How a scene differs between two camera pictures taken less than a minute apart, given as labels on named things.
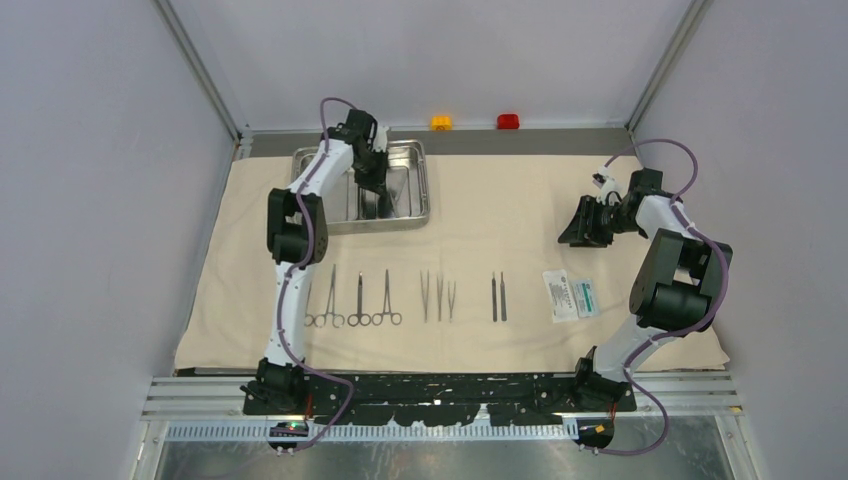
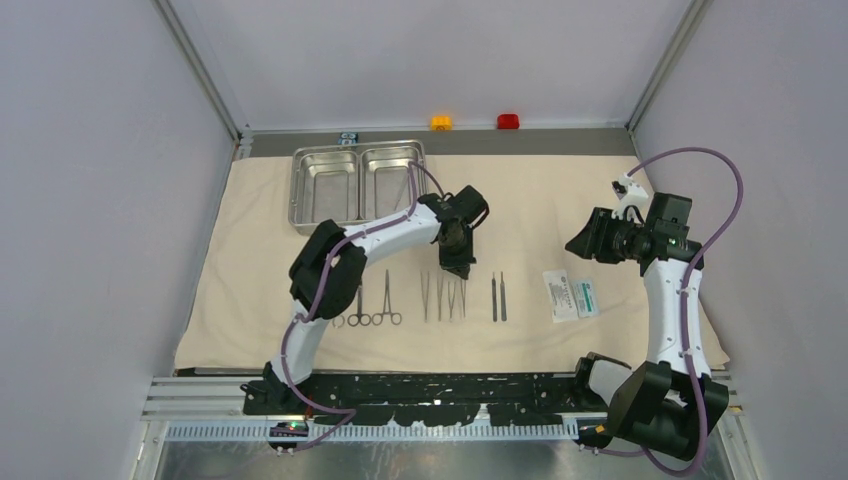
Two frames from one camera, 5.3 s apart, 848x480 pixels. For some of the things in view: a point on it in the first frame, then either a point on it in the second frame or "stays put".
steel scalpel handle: [494, 297] stays put
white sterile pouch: [560, 300] stays put
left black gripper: [377, 182] to [460, 265]
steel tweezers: [449, 296] stays put
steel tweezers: [395, 200] to [463, 292]
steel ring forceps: [396, 318] stays put
